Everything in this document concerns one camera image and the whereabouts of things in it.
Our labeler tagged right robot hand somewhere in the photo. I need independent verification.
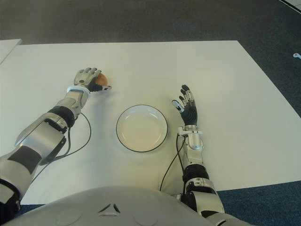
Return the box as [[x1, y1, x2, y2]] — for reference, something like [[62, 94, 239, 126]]
[[171, 83, 198, 127]]

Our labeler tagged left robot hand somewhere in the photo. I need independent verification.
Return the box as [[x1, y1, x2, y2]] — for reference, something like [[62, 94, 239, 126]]
[[73, 67, 112, 92]]

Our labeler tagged red-yellow apple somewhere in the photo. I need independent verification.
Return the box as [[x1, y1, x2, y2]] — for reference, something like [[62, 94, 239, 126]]
[[95, 73, 109, 86]]

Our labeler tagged white plate with black rim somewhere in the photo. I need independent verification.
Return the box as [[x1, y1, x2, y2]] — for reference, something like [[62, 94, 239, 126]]
[[116, 104, 168, 152]]

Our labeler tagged white neighbouring table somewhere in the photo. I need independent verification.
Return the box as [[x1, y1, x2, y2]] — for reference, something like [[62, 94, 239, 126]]
[[0, 39, 21, 65]]

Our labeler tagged grey robot torso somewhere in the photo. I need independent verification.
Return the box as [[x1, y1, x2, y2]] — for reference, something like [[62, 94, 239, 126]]
[[9, 186, 212, 226]]

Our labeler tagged white floor strip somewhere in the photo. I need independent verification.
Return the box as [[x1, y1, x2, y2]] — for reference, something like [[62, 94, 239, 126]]
[[278, 0, 301, 10]]

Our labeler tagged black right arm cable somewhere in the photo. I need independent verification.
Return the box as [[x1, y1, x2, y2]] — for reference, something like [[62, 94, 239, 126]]
[[159, 134, 187, 192]]

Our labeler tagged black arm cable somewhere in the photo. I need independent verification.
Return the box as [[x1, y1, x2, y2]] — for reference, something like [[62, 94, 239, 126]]
[[30, 113, 92, 182], [159, 134, 187, 192]]

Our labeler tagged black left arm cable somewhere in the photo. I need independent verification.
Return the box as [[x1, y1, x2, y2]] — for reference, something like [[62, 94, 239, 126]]
[[30, 113, 92, 182]]

